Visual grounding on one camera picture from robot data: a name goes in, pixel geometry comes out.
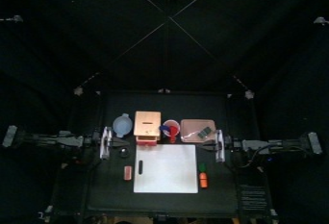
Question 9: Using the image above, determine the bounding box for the blue toy utensil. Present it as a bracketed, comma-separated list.
[158, 124, 172, 137]

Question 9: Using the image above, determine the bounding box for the pink salmon sushi toy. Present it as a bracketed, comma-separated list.
[123, 165, 134, 182]

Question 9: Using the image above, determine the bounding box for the green seaweed sushi piece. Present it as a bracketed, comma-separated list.
[197, 126, 214, 139]

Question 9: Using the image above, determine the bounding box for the wooden box with red drawer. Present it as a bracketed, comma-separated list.
[132, 111, 163, 147]

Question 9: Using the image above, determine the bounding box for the white cutting board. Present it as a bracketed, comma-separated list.
[132, 143, 201, 194]

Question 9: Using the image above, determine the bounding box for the red toy utensil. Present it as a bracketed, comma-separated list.
[168, 125, 180, 144]

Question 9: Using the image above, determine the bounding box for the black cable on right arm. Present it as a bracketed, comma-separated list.
[239, 144, 283, 168]

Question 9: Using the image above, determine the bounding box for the pink square plate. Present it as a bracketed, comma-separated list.
[179, 118, 217, 144]

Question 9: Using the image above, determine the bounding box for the light blue plastic bowl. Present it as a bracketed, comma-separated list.
[112, 112, 135, 138]

